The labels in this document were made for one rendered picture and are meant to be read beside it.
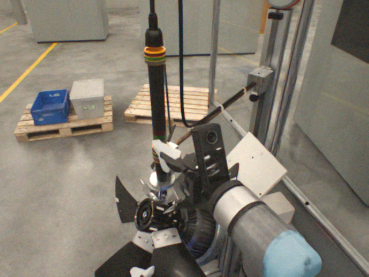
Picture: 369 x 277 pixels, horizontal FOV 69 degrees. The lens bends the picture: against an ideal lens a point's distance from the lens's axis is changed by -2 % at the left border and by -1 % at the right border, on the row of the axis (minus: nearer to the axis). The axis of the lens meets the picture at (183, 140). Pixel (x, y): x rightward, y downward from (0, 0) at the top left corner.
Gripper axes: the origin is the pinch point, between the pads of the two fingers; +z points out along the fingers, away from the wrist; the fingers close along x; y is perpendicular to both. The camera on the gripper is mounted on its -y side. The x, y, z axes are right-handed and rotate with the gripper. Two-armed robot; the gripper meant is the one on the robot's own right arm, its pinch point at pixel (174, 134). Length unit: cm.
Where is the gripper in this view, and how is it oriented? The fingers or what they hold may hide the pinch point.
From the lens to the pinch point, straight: 58.5
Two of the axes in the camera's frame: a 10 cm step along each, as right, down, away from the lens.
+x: 8.8, -2.8, 3.9
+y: 0.2, 8.3, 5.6
